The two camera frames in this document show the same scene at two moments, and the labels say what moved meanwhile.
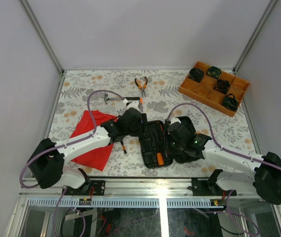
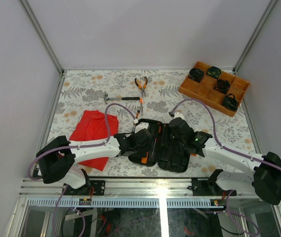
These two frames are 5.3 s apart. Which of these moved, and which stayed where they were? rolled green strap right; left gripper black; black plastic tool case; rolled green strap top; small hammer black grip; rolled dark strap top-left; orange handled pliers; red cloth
Moved: black plastic tool case; left gripper black
Stayed: small hammer black grip; rolled dark strap top-left; rolled green strap top; orange handled pliers; rolled green strap right; red cloth
